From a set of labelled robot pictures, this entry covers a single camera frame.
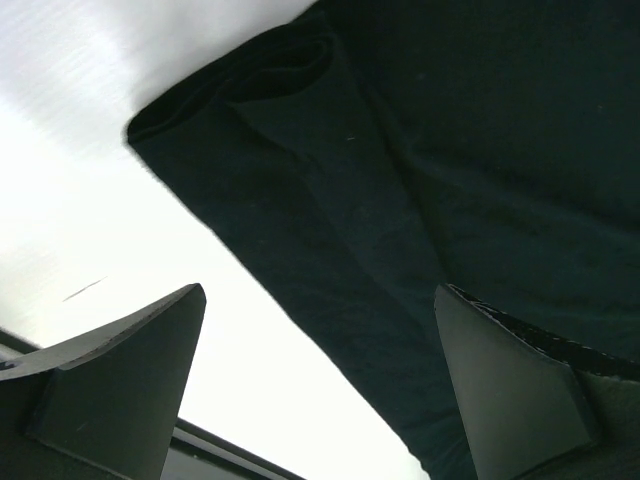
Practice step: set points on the black t-shirt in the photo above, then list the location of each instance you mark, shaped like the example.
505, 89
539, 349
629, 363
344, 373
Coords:
368, 151

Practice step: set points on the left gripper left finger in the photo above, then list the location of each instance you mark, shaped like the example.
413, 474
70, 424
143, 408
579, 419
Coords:
102, 405

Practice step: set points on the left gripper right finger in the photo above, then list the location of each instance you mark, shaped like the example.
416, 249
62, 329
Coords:
535, 405

